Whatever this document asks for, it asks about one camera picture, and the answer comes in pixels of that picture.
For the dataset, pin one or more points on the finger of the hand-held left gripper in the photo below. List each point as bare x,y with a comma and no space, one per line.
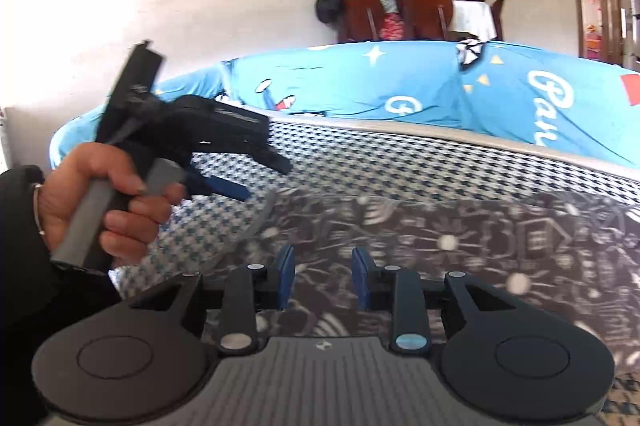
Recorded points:
220,188
270,158

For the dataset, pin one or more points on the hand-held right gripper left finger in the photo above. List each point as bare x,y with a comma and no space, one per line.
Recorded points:
286,278

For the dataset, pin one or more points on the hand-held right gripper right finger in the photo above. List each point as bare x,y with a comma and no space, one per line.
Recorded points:
361,280

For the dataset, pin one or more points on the grey patterned zip jacket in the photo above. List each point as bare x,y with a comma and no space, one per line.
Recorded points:
475,246

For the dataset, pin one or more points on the person's left forearm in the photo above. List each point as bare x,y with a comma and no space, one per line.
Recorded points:
25,306

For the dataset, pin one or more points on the person's left hand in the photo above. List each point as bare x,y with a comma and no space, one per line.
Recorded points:
75,171

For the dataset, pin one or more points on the blue printed sofa cover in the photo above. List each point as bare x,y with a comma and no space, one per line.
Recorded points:
350,80

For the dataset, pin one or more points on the houndstooth sofa seat cover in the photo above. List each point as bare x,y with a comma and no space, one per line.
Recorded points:
400,155

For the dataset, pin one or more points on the wooden chair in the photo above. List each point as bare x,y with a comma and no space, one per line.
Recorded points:
498,18
362,18
425,10

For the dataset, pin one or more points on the red floral cloth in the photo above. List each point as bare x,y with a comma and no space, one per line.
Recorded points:
393,26

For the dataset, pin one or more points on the table with white tablecloth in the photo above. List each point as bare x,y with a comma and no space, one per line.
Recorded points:
472,18

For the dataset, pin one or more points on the pink drawer unit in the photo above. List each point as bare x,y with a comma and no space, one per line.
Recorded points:
593,45

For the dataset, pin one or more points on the silver refrigerator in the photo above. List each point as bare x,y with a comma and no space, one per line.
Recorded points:
632,15

